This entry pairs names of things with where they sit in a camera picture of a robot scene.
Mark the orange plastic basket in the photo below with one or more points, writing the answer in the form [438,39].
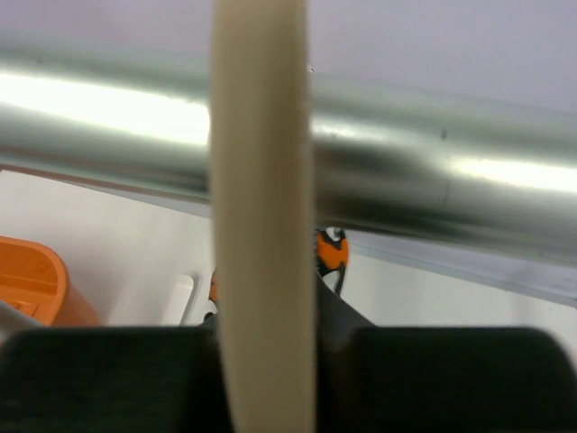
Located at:
[35,281]

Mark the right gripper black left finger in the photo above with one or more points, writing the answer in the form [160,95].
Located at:
[117,379]

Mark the beige wooden hanger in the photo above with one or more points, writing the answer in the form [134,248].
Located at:
[261,187]

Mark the orange camouflage shorts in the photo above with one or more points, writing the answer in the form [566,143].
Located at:
[334,316]

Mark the silver clothes rack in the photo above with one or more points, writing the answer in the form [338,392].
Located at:
[421,165]

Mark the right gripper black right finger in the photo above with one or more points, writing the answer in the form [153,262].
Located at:
[446,379]

